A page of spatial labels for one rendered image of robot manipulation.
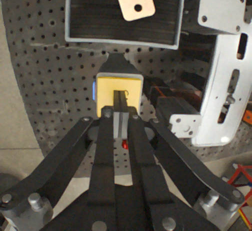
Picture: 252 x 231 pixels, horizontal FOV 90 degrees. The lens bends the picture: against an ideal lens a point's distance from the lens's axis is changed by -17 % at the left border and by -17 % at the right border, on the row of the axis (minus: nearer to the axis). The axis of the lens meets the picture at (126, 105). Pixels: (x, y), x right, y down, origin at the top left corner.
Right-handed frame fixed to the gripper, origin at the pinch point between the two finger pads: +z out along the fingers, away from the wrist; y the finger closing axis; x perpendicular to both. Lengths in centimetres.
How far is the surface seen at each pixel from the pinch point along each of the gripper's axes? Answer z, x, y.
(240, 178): 93, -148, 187
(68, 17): 2.2, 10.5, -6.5
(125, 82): 3.5, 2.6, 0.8
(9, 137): 119, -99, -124
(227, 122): 19.0, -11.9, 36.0
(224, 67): 18.9, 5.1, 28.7
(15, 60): 49, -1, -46
